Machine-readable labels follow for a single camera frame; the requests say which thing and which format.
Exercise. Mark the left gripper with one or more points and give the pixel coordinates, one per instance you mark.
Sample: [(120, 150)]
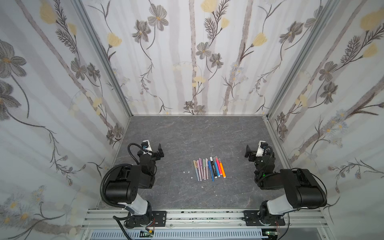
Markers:
[(155, 155)]

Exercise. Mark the pink highlighter pen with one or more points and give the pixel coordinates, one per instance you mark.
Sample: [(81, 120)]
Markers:
[(216, 158)]

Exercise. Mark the orange highlighter pen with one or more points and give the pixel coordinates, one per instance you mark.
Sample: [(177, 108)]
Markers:
[(222, 171)]

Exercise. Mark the light blue highlighter pen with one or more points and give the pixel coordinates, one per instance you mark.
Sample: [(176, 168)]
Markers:
[(216, 169)]

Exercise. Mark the black marker white cap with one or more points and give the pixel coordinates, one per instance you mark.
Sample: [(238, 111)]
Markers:
[(213, 169)]

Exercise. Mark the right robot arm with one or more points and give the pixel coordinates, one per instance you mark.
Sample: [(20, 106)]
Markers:
[(302, 190)]

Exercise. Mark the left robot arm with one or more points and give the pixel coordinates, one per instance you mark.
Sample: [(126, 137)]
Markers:
[(119, 186)]

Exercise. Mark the yellow capped blue pen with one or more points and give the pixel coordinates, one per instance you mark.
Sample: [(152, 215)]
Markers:
[(196, 170)]

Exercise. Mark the light pink pastel pen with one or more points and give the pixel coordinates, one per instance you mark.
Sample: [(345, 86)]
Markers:
[(198, 169)]

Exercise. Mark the purple capped pastel pen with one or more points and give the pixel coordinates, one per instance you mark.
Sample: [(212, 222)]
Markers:
[(201, 169)]

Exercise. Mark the green capped pastel pen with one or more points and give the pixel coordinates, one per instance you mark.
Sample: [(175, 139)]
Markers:
[(204, 169)]

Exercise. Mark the pale pink pen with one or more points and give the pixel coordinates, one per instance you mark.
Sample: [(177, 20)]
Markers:
[(206, 169)]

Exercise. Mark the left green circuit board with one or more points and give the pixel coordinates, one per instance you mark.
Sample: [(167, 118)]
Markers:
[(146, 234)]

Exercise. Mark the green circuit board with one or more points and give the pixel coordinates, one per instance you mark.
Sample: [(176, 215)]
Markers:
[(146, 234), (271, 235)]

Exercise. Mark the right green circuit board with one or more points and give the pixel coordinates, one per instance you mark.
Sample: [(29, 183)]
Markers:
[(271, 235)]

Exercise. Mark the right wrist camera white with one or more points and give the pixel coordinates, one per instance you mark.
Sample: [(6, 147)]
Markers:
[(261, 146)]

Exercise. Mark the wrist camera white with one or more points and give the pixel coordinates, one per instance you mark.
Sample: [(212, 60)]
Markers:
[(261, 146), (146, 147)]

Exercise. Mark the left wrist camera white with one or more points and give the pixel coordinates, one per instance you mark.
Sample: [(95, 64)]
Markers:
[(146, 147)]

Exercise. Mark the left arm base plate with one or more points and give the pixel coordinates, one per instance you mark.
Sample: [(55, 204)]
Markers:
[(153, 219)]

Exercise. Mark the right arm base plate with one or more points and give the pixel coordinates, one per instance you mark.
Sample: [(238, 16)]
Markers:
[(254, 218)]

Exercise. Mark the white slotted cable duct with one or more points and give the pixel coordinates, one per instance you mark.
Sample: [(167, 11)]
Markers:
[(182, 234)]

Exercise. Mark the aluminium frame rail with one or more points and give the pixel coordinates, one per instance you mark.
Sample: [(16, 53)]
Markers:
[(207, 219)]

